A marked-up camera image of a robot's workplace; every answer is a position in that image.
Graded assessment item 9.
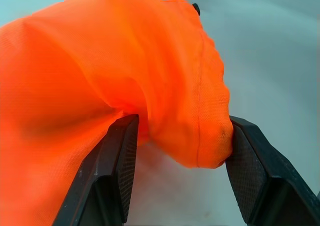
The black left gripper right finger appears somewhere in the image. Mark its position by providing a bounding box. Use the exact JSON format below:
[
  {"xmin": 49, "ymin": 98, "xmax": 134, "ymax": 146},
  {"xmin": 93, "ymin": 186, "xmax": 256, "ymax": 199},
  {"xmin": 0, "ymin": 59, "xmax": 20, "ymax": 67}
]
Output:
[{"xmin": 224, "ymin": 115, "xmax": 320, "ymax": 226}]

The black cord stopper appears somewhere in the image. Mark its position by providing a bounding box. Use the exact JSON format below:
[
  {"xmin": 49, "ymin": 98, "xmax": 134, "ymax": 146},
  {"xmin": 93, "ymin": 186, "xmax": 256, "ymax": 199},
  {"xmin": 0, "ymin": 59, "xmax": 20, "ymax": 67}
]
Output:
[{"xmin": 191, "ymin": 2, "xmax": 201, "ymax": 17}]

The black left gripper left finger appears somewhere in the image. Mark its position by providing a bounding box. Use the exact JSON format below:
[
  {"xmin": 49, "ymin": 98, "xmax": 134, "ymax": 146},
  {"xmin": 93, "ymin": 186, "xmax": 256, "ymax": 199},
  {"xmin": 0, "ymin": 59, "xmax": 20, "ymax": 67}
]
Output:
[{"xmin": 52, "ymin": 113, "xmax": 140, "ymax": 226}]

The orange mesh pouch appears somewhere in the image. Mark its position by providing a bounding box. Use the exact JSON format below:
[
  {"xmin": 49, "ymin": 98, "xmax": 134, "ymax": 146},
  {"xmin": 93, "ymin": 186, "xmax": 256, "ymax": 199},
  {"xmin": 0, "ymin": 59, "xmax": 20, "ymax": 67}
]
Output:
[{"xmin": 0, "ymin": 0, "xmax": 235, "ymax": 226}]

